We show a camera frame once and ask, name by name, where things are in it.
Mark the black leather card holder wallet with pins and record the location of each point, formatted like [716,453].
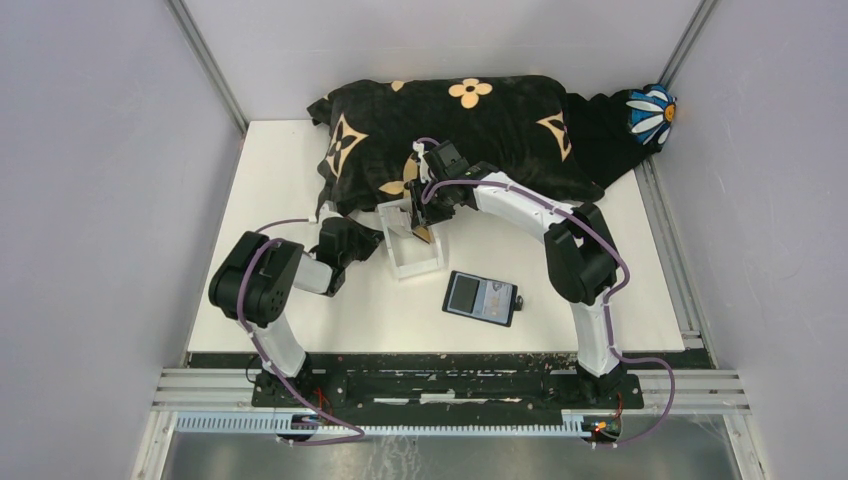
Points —
[496,301]

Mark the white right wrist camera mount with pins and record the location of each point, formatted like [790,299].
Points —
[419,148]

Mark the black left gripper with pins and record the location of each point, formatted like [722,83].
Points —
[370,237]

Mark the gold credit card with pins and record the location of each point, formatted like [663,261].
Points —
[423,233]

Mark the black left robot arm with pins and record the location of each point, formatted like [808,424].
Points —
[254,283]

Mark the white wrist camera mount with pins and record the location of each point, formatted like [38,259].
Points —
[419,148]
[325,212]

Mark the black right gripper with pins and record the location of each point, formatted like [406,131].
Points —
[423,214]

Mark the black cloth with daisy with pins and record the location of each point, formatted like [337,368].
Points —
[613,134]

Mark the aluminium frame rail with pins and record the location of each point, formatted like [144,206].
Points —
[710,392]

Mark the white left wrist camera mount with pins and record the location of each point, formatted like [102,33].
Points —
[325,212]

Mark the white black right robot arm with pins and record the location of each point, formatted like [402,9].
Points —
[581,257]

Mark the white plastic card tray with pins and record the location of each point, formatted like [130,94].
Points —
[411,257]

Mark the black credit card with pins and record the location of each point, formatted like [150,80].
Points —
[463,294]

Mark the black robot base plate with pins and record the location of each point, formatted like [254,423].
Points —
[516,389]

